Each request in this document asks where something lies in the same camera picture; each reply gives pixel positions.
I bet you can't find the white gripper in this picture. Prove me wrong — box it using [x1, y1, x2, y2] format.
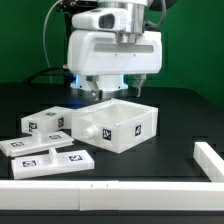
[67, 8, 162, 100]

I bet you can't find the white cabinet body box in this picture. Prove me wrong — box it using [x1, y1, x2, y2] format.
[71, 99, 158, 154]

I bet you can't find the white door panel with knob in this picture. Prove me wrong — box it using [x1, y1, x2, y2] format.
[11, 148, 95, 179]

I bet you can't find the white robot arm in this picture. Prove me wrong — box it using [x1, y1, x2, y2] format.
[67, 0, 166, 99]

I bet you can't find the white block with tags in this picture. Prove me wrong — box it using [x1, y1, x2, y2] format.
[21, 106, 74, 134]

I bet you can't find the black cable bundle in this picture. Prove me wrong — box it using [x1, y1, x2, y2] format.
[22, 65, 73, 84]

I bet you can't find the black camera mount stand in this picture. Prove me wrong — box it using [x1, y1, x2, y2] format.
[56, 0, 97, 44]

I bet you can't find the white cable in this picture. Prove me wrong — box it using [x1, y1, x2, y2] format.
[42, 0, 64, 84]

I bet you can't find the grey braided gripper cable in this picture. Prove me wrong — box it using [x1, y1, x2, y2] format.
[146, 0, 168, 29]

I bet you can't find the white front obstacle rail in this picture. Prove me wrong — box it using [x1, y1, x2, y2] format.
[0, 180, 224, 211]

